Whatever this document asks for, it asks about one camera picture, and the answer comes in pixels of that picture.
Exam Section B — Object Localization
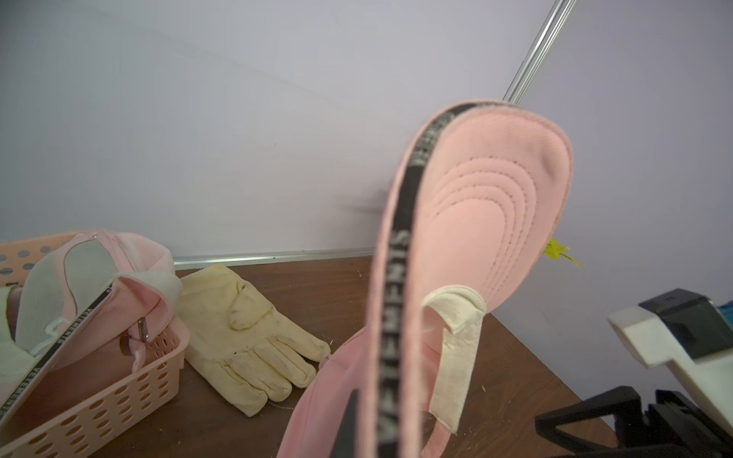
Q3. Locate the pink baseball cap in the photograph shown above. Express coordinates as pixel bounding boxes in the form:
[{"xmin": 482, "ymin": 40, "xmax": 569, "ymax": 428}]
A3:
[
  {"xmin": 279, "ymin": 100, "xmax": 573, "ymax": 457},
  {"xmin": 1, "ymin": 230, "xmax": 182, "ymax": 424}
]

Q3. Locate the pink plastic basket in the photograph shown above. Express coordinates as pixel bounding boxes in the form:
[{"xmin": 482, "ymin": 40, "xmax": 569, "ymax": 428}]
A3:
[{"xmin": 0, "ymin": 231, "xmax": 191, "ymax": 458}]

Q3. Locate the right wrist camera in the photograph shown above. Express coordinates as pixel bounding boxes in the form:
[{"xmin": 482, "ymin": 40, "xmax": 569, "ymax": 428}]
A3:
[{"xmin": 607, "ymin": 288, "xmax": 732, "ymax": 433}]

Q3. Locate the artificial green plant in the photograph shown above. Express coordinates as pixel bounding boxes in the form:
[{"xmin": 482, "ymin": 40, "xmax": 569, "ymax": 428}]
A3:
[{"xmin": 543, "ymin": 238, "xmax": 582, "ymax": 268}]

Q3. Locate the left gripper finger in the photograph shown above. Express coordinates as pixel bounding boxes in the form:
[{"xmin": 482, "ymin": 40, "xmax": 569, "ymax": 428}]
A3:
[{"xmin": 329, "ymin": 390, "xmax": 359, "ymax": 458}]

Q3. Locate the cream work glove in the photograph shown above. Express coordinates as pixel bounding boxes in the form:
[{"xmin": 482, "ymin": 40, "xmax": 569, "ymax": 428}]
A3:
[{"xmin": 175, "ymin": 265, "xmax": 331, "ymax": 417}]

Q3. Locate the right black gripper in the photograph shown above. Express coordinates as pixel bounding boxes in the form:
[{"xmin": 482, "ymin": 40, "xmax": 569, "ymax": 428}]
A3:
[{"xmin": 534, "ymin": 385, "xmax": 732, "ymax": 457}]

